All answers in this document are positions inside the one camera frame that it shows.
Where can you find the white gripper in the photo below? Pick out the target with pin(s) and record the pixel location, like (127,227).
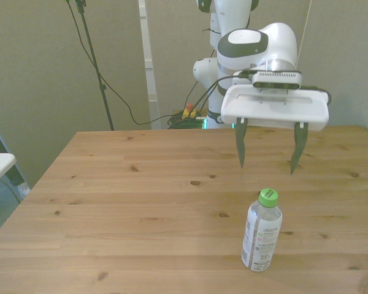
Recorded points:
(273,110)

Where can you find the green-capped clear water bottle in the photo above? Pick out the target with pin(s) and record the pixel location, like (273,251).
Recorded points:
(261,235)

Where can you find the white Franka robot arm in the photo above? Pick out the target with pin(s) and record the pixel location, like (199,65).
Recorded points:
(276,39)

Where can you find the black tripod stand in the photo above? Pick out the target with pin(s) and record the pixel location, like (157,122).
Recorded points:
(93,64)

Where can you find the yellow emergency stop box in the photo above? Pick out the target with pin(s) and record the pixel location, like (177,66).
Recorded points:
(188,113)

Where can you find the white shoe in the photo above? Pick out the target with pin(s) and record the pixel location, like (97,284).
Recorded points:
(24,190)

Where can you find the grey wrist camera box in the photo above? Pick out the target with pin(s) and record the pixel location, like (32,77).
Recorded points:
(277,80)

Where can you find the white vertical rail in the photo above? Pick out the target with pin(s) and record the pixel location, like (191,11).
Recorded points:
(148,61)

